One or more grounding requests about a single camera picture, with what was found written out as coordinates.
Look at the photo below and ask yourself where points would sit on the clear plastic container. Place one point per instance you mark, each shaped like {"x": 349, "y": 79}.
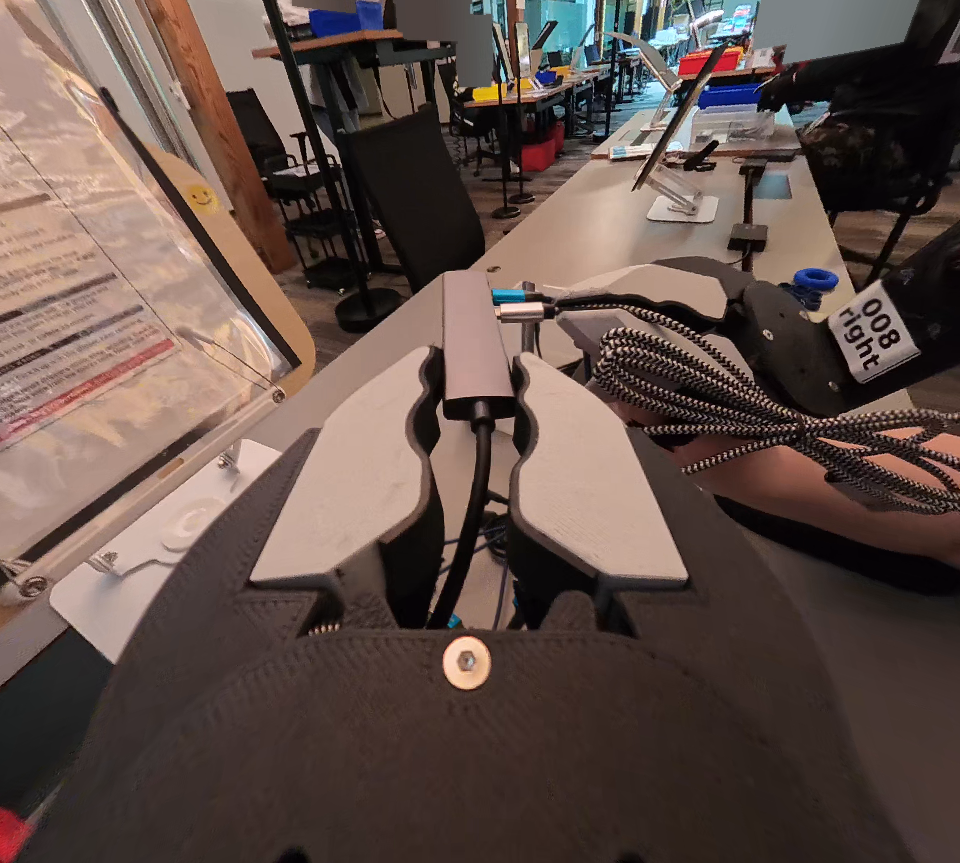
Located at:
{"x": 731, "y": 124}

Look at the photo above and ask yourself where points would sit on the small black adapter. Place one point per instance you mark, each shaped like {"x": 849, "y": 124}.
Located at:
{"x": 747, "y": 237}

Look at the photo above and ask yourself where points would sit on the black floor lamp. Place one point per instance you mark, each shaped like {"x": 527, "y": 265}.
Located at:
{"x": 315, "y": 128}

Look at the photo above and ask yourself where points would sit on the red storage bin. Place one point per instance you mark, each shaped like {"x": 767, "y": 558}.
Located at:
{"x": 709, "y": 62}

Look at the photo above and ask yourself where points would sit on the clear acrylic sign holder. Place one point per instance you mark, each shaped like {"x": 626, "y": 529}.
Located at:
{"x": 90, "y": 323}

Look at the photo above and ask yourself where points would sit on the white tablet stand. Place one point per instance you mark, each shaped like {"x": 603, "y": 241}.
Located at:
{"x": 682, "y": 207}

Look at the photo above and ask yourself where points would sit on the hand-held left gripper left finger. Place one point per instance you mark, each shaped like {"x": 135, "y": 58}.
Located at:
{"x": 352, "y": 473}

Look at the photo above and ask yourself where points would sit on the wooden board with smiley sticker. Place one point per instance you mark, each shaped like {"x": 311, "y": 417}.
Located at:
{"x": 225, "y": 233}

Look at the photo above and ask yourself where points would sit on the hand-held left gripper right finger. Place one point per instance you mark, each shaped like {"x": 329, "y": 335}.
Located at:
{"x": 585, "y": 480}

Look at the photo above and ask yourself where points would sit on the standing desk with wooden top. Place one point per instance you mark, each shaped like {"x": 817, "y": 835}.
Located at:
{"x": 345, "y": 44}

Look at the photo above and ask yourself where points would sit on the wooden post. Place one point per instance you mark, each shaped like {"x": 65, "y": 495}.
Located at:
{"x": 202, "y": 90}

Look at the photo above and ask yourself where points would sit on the person's right forearm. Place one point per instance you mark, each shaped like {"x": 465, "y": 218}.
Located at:
{"x": 772, "y": 473}

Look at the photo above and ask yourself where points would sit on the white sign base plate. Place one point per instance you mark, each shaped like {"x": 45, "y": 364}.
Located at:
{"x": 150, "y": 563}

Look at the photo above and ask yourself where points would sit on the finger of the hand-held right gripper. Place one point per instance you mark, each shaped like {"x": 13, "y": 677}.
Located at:
{"x": 589, "y": 334}
{"x": 660, "y": 285}

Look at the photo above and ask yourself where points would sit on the black rolling cart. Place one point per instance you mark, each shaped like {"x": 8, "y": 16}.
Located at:
{"x": 315, "y": 218}

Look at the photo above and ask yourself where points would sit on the tablet with dark screen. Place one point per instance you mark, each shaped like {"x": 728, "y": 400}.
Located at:
{"x": 679, "y": 120}

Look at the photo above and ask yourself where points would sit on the black office chair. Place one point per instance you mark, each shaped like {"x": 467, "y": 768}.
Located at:
{"x": 412, "y": 195}

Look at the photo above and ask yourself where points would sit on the blue storage bin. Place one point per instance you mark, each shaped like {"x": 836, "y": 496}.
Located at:
{"x": 334, "y": 21}

